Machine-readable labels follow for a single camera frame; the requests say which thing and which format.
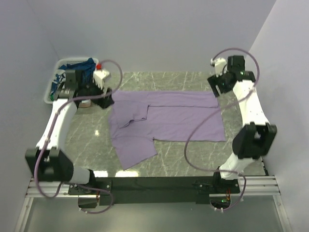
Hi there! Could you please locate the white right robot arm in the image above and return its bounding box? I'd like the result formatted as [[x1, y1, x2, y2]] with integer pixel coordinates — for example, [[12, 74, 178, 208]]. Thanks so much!
[[208, 56, 277, 193]]

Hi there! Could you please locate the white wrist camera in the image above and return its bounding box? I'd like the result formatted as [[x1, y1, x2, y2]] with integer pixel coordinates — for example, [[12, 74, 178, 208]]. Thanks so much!
[[211, 58, 227, 76], [93, 69, 111, 89]]

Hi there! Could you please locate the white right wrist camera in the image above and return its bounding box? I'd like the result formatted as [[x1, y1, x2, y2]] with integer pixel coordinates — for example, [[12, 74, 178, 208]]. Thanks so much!
[[211, 58, 227, 76]]

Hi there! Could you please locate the purple t shirt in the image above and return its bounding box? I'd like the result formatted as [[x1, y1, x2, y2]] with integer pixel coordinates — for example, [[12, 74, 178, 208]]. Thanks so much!
[[109, 90, 220, 170]]

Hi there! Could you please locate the white laundry basket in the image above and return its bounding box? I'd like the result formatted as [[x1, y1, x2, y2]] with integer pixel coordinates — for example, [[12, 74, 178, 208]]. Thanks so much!
[[43, 57, 100, 104]]

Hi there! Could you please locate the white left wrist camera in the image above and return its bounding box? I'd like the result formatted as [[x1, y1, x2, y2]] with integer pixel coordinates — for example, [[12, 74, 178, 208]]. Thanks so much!
[[93, 69, 111, 89]]

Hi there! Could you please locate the aluminium frame rail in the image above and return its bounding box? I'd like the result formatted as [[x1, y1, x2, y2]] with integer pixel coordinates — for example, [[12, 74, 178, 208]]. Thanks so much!
[[13, 135, 292, 232]]

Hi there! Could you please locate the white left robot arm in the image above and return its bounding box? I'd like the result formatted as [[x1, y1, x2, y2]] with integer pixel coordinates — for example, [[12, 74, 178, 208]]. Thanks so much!
[[25, 69, 113, 194]]

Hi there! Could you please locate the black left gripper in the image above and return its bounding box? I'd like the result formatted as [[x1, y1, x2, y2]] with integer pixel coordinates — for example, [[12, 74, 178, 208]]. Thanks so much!
[[80, 74, 114, 109]]

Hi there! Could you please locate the blue printed t shirt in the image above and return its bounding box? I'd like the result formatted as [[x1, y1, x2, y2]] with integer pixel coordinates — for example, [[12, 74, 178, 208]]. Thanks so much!
[[50, 57, 97, 97]]

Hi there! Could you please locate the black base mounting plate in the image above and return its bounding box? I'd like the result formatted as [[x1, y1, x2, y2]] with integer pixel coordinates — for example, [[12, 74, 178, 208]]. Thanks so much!
[[68, 175, 240, 206]]

